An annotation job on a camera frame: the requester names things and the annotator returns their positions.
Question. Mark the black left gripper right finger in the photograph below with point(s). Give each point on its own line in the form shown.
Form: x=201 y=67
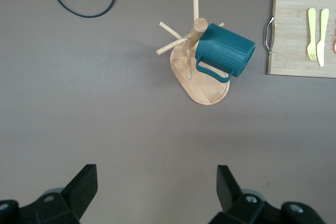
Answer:
x=231 y=195

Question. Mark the wooden cutting board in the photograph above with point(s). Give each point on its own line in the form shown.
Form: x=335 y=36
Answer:
x=288 y=37

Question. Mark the yellow plastic fork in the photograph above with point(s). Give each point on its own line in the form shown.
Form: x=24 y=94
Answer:
x=311 y=24

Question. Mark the wooden mug tree stand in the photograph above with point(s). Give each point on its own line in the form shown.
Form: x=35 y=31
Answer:
x=204 y=90

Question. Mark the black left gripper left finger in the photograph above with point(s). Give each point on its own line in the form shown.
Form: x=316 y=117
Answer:
x=78 y=195

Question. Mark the orange slice toy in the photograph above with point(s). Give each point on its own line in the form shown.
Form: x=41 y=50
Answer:
x=335 y=45

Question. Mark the dark teal ribbed cup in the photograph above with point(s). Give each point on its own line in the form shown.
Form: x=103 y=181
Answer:
x=225 y=48

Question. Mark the yellow plastic knife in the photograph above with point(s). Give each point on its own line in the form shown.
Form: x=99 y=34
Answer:
x=322 y=30

